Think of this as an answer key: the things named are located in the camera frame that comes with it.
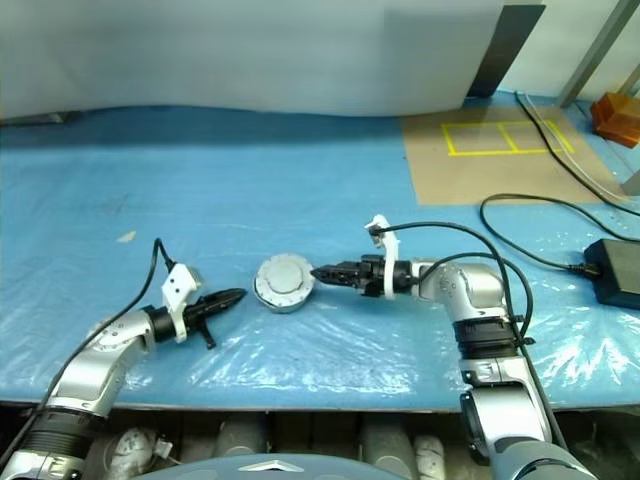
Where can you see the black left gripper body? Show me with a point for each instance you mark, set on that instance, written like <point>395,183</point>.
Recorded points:
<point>197,311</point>

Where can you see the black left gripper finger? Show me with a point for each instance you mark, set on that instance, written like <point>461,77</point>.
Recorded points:
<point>225,295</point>
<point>225,305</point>

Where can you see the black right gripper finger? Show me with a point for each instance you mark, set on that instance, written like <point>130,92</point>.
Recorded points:
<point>340,268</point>
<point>340,278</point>

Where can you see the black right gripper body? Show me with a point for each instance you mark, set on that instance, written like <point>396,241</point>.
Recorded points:
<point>370,280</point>

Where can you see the grey finned rotor disc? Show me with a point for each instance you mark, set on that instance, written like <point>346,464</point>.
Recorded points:
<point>285,277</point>

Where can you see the silver motor housing copper windings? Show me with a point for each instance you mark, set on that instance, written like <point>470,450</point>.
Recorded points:
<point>285,310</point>

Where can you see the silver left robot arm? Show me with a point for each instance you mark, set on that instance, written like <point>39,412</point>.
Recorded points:
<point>100,360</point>

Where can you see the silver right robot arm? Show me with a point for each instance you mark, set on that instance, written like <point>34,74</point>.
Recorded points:
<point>480,290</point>

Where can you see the grey rounded cylinder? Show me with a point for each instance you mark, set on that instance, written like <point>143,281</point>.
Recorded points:
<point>240,437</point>
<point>387,445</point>

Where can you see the brown cardboard sheet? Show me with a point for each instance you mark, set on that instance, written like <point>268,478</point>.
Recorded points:
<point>460,175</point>

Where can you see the white wrapped bundle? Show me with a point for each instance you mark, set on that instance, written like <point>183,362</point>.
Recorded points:
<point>430,455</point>
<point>130,450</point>

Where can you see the grey robot torso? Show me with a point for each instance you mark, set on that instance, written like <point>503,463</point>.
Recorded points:
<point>270,470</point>

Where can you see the white backdrop sheet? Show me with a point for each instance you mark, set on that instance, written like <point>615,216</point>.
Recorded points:
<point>200,50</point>

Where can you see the black power adapter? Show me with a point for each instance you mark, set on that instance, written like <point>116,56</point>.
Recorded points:
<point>617,272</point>

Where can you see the black upright panel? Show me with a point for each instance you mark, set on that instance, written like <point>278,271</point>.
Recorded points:
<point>505,50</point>

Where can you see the orange translucent box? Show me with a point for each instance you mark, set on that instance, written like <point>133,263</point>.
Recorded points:
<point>617,117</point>

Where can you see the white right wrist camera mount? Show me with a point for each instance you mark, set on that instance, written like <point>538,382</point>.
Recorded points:
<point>387,265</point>

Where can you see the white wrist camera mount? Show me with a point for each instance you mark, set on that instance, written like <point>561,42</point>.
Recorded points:
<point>387,265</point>
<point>176,287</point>

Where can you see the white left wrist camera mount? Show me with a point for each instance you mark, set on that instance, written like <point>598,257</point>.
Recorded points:
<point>176,287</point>

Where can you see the grey metal post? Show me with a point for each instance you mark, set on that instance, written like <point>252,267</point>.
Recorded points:
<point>631,185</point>

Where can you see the aluminium frame profile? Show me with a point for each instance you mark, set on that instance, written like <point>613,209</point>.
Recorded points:
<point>600,50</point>
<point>632,82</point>

